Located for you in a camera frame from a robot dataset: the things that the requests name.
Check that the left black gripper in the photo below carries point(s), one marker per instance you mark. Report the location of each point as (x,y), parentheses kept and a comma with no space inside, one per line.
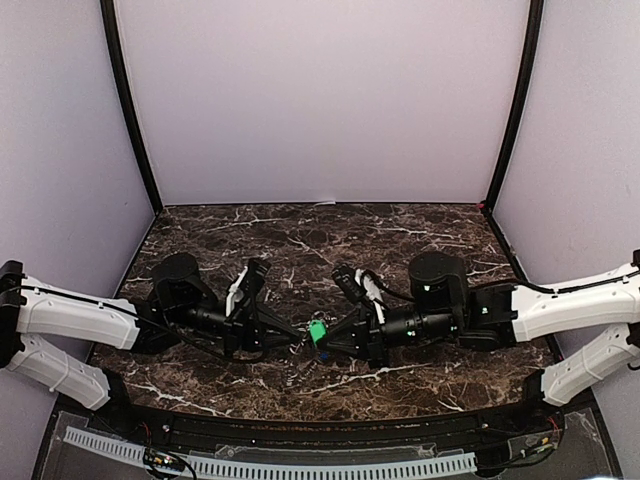
(251,331)

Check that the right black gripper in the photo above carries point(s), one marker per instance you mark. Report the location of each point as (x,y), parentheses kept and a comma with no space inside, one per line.
(369,343)

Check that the green key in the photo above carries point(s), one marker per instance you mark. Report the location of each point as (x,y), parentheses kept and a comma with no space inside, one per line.
(317,331)

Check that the black disc with keyrings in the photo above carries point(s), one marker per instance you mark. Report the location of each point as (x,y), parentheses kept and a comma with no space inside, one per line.
(302,370)

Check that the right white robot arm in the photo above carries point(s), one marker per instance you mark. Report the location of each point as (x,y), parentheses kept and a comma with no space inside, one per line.
(443,306)

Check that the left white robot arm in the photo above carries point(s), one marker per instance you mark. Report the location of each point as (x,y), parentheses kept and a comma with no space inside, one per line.
(181,308)

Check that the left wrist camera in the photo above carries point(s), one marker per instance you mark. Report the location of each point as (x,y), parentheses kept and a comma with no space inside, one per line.
(239,290)

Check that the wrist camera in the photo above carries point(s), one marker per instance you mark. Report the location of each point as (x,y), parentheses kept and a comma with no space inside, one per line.
(360,288)
(239,290)

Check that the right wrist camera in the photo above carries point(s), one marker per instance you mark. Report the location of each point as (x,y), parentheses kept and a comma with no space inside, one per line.
(360,288)

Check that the black front rail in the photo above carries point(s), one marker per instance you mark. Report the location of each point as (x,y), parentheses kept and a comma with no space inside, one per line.
(174,428)

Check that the white slotted cable duct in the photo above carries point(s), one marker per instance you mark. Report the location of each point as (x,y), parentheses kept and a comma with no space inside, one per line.
(236,462)

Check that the left black frame post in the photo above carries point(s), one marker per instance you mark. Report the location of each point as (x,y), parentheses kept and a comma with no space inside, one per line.
(126,100)

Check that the black frame post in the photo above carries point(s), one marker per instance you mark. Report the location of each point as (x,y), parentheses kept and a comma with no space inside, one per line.
(126,100)
(521,89)

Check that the right black frame post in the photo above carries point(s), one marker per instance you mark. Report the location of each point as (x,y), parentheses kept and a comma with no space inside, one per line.
(521,89)

